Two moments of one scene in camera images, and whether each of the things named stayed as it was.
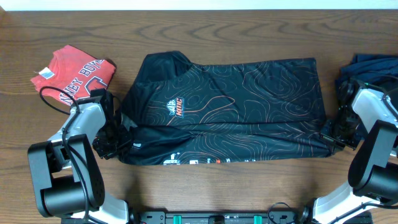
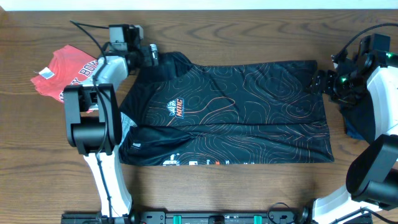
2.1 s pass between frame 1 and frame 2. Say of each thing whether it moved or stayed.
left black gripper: moved
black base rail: stayed
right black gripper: moved
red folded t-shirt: stayed
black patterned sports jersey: stayed
